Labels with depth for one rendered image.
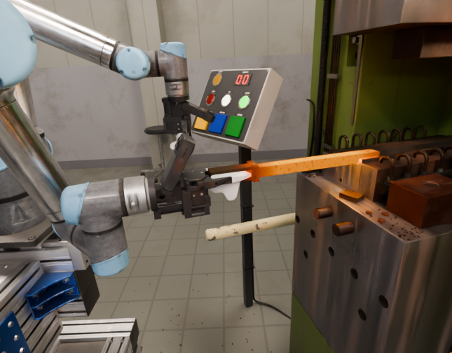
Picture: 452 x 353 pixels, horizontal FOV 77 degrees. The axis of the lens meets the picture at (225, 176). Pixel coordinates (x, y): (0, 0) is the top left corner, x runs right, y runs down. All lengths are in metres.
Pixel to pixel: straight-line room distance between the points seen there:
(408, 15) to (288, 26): 3.15
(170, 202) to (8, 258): 0.58
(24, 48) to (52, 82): 3.76
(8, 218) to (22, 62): 0.58
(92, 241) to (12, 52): 0.33
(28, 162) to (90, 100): 3.43
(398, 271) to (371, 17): 0.49
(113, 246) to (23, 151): 0.24
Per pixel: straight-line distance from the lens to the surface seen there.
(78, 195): 0.57
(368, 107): 0.98
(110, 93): 3.94
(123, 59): 0.78
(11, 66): 0.45
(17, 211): 0.97
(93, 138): 4.14
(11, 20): 0.47
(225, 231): 1.09
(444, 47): 0.79
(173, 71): 0.91
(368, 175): 0.71
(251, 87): 1.07
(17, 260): 1.03
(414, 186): 0.66
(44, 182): 0.65
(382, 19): 0.69
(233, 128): 1.04
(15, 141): 0.62
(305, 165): 0.65
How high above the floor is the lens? 1.22
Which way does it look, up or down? 21 degrees down
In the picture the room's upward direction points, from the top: 3 degrees counter-clockwise
